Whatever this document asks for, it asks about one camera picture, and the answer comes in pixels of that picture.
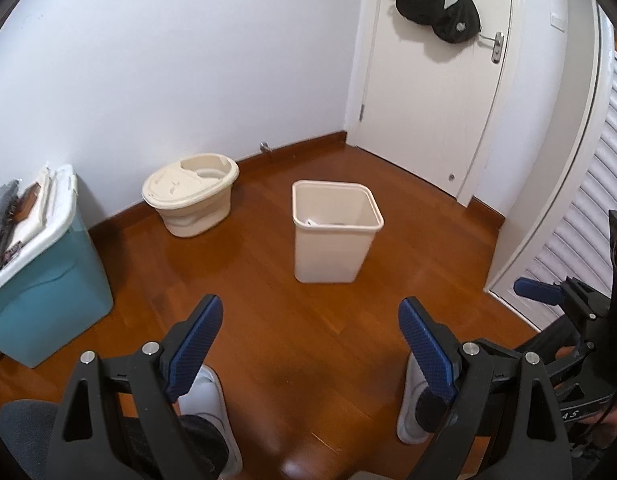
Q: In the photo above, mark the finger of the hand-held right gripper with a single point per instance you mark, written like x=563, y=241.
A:
x=563, y=345
x=538, y=290

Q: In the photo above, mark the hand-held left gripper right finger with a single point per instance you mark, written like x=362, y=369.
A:
x=428, y=350

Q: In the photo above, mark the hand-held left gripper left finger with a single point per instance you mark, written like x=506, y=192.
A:
x=196, y=345

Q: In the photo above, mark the cream plastic trash bin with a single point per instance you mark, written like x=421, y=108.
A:
x=328, y=255

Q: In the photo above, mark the white left slipper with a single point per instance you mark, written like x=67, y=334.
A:
x=208, y=395

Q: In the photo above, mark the white slipper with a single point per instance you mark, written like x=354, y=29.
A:
x=411, y=410
x=208, y=395

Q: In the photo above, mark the person's right leg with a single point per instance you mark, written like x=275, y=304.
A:
x=431, y=410

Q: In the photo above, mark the person's leg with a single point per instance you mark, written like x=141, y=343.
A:
x=203, y=445
x=431, y=410

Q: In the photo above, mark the white right slipper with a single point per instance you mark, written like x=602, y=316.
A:
x=411, y=410

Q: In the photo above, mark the white louvered closet door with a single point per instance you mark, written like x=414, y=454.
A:
x=588, y=210

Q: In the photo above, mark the person's left leg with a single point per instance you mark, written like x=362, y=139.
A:
x=203, y=445

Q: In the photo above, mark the cream mop bucket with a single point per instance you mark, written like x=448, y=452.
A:
x=193, y=210

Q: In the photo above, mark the blue storage box white lid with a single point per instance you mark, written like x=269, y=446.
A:
x=48, y=300

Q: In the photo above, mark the grey fabric chair seat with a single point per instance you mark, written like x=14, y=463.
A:
x=23, y=430

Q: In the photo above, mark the metal door stopper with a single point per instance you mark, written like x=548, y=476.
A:
x=265, y=148

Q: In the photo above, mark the items on bin lid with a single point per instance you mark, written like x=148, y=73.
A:
x=31, y=210

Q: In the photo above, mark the dark folded cloth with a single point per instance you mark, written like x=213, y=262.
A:
x=1, y=225

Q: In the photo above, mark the black hanging bag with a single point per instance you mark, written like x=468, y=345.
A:
x=448, y=10

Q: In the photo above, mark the white wall switch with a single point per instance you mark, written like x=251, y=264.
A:
x=558, y=20

